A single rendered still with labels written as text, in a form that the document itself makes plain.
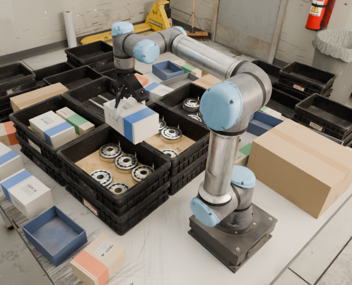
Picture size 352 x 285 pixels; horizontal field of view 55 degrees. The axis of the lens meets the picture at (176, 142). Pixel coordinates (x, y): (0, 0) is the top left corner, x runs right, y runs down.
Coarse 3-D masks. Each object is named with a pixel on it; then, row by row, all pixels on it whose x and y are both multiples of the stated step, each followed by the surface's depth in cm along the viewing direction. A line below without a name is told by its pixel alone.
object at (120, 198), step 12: (96, 132) 154; (72, 144) 146; (144, 144) 148; (60, 156) 140; (72, 168) 137; (168, 168) 140; (96, 180) 129; (144, 180) 130; (108, 192) 125; (132, 192) 127
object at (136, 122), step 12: (108, 108) 133; (132, 108) 133; (144, 108) 133; (108, 120) 138; (120, 120) 130; (132, 120) 126; (144, 120) 127; (156, 120) 131; (120, 132) 134; (132, 132) 127; (144, 132) 130; (156, 132) 135
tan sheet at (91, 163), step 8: (96, 152) 158; (80, 160) 153; (88, 160) 154; (96, 160) 154; (88, 168) 149; (96, 168) 150; (104, 168) 150; (112, 168) 150; (120, 176) 146; (128, 176) 146; (128, 184) 142
